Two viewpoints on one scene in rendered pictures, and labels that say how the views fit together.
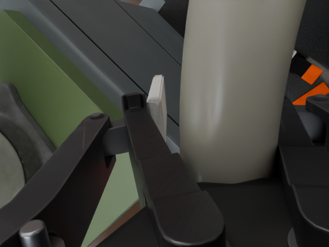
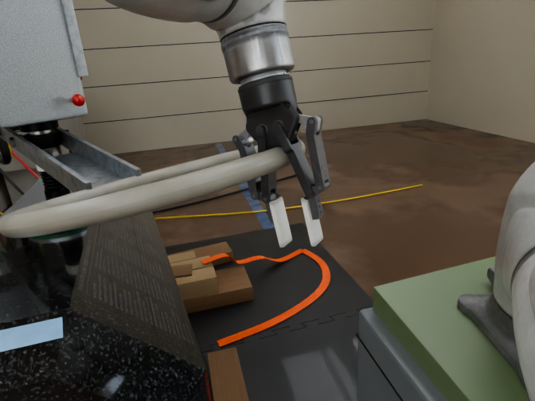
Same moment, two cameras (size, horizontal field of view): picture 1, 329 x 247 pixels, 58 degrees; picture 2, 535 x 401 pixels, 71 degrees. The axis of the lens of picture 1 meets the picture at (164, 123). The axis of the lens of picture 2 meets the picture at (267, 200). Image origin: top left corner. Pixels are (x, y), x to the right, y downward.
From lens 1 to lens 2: 0.48 m
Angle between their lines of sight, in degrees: 65
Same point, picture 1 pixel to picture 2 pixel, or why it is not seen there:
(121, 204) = (419, 279)
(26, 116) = (505, 350)
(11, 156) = (497, 296)
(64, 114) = (458, 344)
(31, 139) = (495, 325)
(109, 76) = (410, 382)
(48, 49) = not seen: outside the picture
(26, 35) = not seen: outside the picture
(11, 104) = not seen: hidden behind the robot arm
